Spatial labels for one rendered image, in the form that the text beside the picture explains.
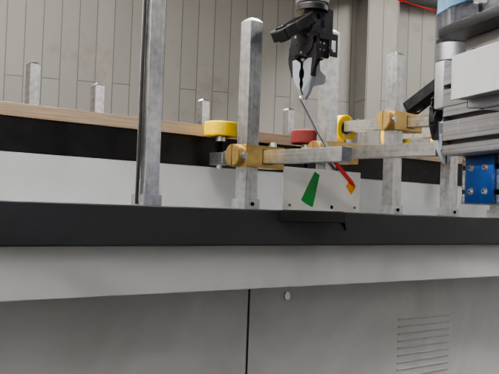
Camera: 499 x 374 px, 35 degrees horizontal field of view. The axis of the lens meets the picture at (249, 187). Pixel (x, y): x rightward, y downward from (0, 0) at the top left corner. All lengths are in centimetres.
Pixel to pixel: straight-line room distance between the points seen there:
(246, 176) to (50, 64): 489
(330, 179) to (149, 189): 51
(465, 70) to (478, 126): 20
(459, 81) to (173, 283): 74
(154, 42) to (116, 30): 502
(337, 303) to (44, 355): 89
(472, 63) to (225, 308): 102
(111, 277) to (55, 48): 508
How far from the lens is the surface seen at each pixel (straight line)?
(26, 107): 169
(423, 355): 260
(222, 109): 670
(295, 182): 181
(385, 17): 712
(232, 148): 172
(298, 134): 200
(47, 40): 657
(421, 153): 177
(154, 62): 160
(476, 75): 121
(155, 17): 162
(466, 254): 238
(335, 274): 196
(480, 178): 147
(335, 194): 191
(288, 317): 214
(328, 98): 191
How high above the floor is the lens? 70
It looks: 1 degrees up
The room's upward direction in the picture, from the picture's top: 2 degrees clockwise
